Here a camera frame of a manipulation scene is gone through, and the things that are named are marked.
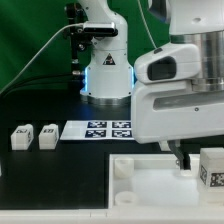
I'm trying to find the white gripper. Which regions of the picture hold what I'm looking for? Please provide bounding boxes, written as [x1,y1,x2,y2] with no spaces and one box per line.
[131,81,224,170]

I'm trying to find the white square tabletop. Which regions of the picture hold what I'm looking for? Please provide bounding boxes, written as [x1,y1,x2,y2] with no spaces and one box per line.
[108,154,224,209]

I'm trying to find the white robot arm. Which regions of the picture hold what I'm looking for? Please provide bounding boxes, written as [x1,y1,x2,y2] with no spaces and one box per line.
[80,0,224,169]

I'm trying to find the white marker sheet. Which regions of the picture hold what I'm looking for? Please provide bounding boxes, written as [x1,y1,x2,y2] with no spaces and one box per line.
[60,120,133,140]

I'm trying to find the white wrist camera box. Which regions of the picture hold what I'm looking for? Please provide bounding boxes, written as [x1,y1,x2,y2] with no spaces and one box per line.
[134,43,201,84]

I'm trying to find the black cables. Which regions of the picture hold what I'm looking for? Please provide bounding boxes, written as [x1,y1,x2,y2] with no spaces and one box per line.
[0,73,83,98]

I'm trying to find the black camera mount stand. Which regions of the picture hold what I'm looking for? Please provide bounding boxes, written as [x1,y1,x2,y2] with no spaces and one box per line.
[65,3,91,88]

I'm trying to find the black fixed camera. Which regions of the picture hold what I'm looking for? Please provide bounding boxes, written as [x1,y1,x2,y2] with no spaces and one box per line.
[83,21,118,37]

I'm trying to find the grey camera cable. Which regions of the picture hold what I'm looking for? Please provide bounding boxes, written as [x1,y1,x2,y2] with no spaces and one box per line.
[0,23,84,95]

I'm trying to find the white front table rail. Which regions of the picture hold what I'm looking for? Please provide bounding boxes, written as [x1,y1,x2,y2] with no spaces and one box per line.
[0,208,224,224]

